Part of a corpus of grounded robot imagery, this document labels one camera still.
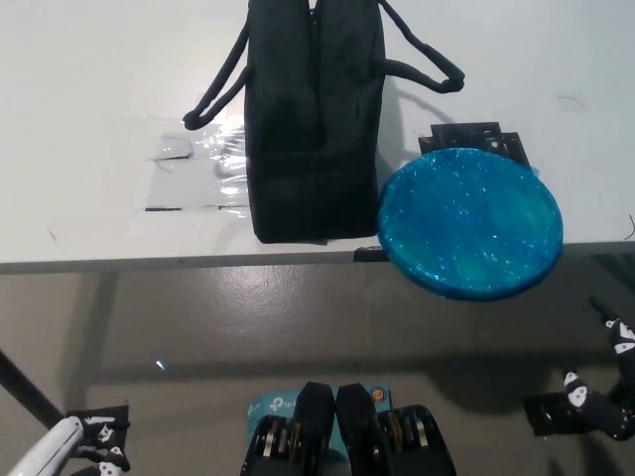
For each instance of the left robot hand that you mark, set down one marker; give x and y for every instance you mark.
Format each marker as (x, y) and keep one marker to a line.
(111, 458)

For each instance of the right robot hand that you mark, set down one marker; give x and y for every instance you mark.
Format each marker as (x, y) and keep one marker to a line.
(597, 414)

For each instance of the blue plate stack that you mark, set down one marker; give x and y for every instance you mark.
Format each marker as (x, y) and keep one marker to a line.
(471, 223)

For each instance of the black fabric handbag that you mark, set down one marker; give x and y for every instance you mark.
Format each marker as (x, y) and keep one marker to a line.
(312, 173)

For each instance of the black floor tape patch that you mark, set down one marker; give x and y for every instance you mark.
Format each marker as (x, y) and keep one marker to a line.
(546, 411)
(115, 410)

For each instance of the black table leg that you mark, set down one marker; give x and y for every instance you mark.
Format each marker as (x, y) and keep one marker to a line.
(25, 387)

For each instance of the teal tp-link box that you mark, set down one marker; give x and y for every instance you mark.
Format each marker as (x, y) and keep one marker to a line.
(270, 404)

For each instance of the clear tape sheet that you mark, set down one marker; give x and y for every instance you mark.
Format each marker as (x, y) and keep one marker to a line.
(198, 178)

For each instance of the large black tape patch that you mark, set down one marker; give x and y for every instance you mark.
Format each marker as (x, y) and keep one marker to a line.
(471, 135)

